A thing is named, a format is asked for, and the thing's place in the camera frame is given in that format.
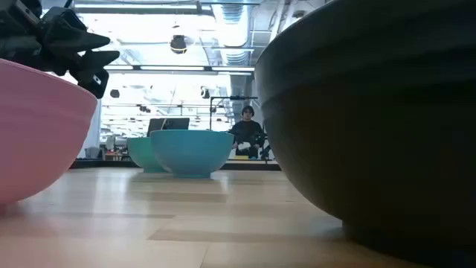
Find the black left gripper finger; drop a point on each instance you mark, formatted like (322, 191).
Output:
(94, 63)
(85, 38)

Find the pink plastic bowl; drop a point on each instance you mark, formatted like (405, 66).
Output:
(41, 130)

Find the light blue plastic bowl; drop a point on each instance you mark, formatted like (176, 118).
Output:
(191, 152)

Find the black plastic bowl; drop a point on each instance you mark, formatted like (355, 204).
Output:
(372, 130)

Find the ceiling light strip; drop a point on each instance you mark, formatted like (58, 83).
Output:
(171, 68)

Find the black ceiling dome lamp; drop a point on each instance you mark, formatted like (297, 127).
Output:
(178, 44)

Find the teal green plastic bowl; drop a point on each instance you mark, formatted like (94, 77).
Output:
(141, 154)

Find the person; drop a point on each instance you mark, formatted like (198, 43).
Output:
(247, 132)

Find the white paper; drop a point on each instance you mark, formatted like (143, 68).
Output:
(244, 146)

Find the black aluminium table frame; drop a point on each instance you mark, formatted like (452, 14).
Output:
(249, 165)

